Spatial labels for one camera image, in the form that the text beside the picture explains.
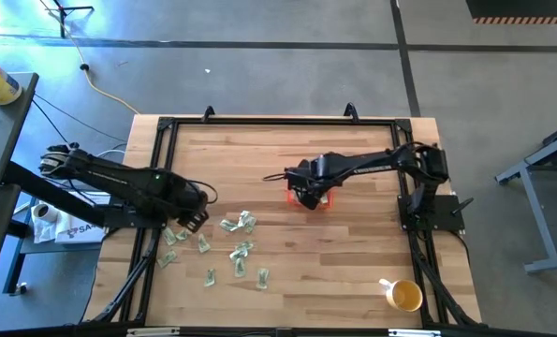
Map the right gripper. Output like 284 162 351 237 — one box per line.
299 154 340 212

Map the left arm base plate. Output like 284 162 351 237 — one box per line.
102 205 167 230

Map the orange plastic basket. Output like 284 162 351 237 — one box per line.
285 185 336 211

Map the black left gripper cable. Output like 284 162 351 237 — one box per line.
191 179 219 206

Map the yellow floor cable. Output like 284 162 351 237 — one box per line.
37 0 141 116

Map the grey metal table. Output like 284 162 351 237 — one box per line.
494 116 557 275

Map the white tape roll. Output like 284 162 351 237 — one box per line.
31 201 63 227

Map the black aluminium table frame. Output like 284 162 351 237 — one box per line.
83 115 483 337

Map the dark grey desk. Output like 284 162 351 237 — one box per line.
0 72 40 297

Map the yellow mug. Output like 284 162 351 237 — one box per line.
378 277 424 314

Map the silver metal end plate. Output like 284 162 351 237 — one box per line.
126 327 182 337
388 328 442 337

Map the black hazard striped mat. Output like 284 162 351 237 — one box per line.
464 0 557 25

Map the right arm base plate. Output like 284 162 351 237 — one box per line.
397 194 475 233

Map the black tripod stand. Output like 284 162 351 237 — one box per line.
37 0 95 39

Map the white printed bag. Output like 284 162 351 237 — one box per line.
32 212 107 245

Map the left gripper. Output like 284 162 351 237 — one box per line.
165 180 210 234

